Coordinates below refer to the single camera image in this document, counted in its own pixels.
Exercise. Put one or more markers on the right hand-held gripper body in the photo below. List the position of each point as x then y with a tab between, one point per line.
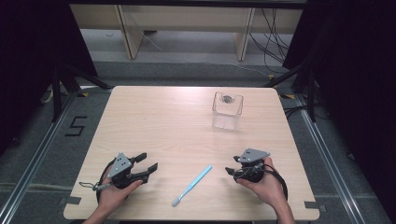
250	166

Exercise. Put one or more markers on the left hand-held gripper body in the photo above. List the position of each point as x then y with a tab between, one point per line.
120	169

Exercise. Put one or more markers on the person's right hand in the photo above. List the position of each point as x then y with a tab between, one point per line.
264	186

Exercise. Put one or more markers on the person's left hand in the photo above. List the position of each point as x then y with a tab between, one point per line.
115	196

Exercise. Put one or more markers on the light blue toothbrush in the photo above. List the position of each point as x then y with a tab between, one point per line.
193	185

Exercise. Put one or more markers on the clear square glass cup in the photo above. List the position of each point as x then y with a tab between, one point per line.
227	112

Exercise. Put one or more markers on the yellow tape piece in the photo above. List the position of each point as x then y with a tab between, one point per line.
83	94
288	96

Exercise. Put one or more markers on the black metal stand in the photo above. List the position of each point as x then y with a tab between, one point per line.
311	93
56	93

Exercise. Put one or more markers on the dark curtain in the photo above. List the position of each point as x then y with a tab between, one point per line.
358	77
31	62

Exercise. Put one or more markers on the beige wooden desk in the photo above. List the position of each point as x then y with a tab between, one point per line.
186	18

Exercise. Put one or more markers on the aluminium floor rail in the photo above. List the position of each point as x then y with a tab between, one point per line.
330	158
37	158

